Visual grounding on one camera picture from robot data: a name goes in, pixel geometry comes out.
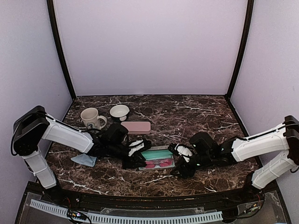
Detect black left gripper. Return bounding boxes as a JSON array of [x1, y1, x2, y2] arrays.
[[107, 142, 147, 169]]

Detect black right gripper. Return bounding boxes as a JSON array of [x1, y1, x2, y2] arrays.
[[170, 152, 214, 180]]

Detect clear pink sunglasses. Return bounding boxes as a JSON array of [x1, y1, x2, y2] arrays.
[[145, 158, 174, 169]]

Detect grey case teal lining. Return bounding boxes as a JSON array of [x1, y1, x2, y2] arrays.
[[139, 146, 175, 171]]

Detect pink glasses case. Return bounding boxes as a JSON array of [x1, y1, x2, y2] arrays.
[[121, 121, 151, 134]]

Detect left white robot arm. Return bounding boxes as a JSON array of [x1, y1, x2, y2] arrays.
[[10, 105, 151, 203]]

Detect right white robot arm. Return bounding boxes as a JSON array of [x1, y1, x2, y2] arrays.
[[168, 115, 299, 203]]

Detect white bowl dark exterior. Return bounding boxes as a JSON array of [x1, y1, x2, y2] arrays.
[[109, 105, 130, 122]]

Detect beige ceramic mug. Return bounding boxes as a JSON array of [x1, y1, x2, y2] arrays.
[[80, 108, 107, 131]]

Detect small circuit board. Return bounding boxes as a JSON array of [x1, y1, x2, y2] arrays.
[[66, 209, 86, 221]]

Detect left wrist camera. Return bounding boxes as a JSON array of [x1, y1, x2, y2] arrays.
[[128, 139, 152, 156]]

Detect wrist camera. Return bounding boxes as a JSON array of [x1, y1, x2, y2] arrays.
[[168, 143, 193, 162], [128, 139, 152, 156]]

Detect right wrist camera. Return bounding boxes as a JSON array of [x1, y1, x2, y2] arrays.
[[168, 143, 193, 162]]

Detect white slotted cable duct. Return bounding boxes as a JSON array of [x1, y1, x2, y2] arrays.
[[29, 199, 223, 224]]

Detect black front table rail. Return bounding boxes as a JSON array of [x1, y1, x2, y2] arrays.
[[50, 189, 250, 210]]

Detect black frame right post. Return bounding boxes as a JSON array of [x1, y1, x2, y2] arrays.
[[225, 0, 255, 101]]

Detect black frame post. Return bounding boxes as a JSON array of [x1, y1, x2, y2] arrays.
[[46, 0, 77, 101], [225, 0, 255, 101]]

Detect black frame left post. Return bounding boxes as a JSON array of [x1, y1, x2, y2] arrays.
[[46, 0, 77, 101]]

